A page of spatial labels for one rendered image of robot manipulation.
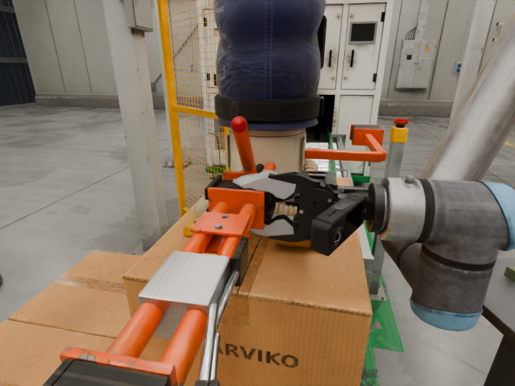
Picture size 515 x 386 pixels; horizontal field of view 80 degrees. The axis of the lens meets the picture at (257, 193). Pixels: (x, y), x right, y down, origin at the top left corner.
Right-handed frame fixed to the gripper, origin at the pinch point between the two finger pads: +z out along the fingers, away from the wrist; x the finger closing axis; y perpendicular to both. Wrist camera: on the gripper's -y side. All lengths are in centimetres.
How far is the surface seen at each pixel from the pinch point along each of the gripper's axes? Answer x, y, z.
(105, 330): -53, 20, 47
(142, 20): 44, 139, 86
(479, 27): 55, 341, -170
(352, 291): -13.4, -0.1, -17.5
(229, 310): -16.9, -3.6, 1.4
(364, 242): -49, 76, -34
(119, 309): -53, 28, 48
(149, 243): -98, 136, 102
